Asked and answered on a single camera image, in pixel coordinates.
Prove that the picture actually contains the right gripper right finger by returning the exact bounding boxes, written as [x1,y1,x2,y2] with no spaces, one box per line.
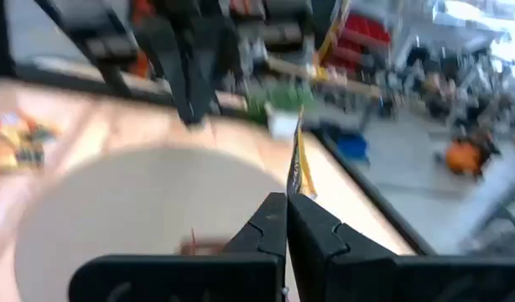
[286,193,399,302]

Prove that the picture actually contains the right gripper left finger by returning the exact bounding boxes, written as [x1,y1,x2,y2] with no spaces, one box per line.
[221,191,289,302]

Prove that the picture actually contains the brown wooden compartment tray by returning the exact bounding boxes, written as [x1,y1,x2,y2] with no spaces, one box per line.
[179,236,234,257]

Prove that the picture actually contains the blue plastic bin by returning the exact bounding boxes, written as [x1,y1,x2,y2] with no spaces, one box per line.
[336,133,371,164]

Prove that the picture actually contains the round grey placemat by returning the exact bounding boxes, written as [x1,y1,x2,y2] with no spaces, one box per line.
[13,145,289,302]

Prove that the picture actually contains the green plant in white pot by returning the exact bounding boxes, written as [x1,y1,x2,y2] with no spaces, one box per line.
[245,79,316,142]

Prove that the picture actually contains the orange wheeled stool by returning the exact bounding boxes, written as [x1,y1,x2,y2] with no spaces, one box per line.
[443,136,501,178]

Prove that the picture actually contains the orange shelf post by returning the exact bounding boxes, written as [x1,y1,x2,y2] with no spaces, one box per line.
[130,0,154,80]

